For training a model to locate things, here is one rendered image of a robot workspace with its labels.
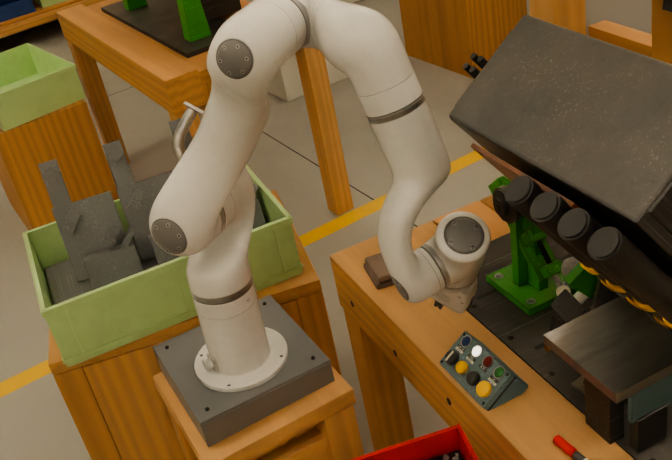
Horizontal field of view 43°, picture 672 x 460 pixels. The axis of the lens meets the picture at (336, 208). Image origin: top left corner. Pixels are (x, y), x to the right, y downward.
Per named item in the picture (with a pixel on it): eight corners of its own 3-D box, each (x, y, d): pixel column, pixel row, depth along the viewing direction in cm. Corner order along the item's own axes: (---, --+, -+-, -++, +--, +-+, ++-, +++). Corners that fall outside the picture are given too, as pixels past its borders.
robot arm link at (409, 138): (339, 145, 119) (419, 317, 130) (433, 92, 122) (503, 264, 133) (317, 136, 127) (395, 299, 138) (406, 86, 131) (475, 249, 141)
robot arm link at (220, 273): (178, 299, 160) (145, 190, 148) (227, 245, 174) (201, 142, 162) (233, 308, 155) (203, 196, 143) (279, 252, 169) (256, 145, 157)
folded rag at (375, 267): (411, 280, 186) (409, 269, 185) (376, 291, 185) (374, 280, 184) (396, 257, 195) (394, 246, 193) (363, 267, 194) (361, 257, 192)
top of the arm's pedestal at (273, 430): (211, 482, 159) (206, 467, 157) (156, 389, 184) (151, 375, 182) (357, 403, 170) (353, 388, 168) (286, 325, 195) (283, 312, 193)
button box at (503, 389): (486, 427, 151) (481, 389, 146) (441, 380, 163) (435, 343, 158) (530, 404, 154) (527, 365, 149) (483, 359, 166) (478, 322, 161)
